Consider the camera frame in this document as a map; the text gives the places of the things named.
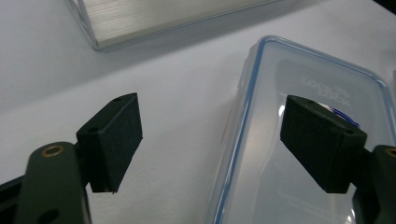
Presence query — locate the white wire shelf rack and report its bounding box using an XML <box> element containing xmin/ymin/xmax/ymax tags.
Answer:
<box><xmin>64</xmin><ymin>0</ymin><xmax>281</xmax><ymax>51</ymax></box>

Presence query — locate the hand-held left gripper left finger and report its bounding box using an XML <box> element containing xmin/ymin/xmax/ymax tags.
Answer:
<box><xmin>76</xmin><ymin>91</ymin><xmax>144</xmax><ymax>194</ymax></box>

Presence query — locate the large clear plastic food container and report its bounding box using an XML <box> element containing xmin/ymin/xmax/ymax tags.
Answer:
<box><xmin>204</xmin><ymin>35</ymin><xmax>396</xmax><ymax>224</ymax></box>

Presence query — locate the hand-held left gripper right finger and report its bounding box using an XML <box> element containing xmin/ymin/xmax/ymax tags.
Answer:
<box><xmin>279</xmin><ymin>94</ymin><xmax>368</xmax><ymax>194</ymax></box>

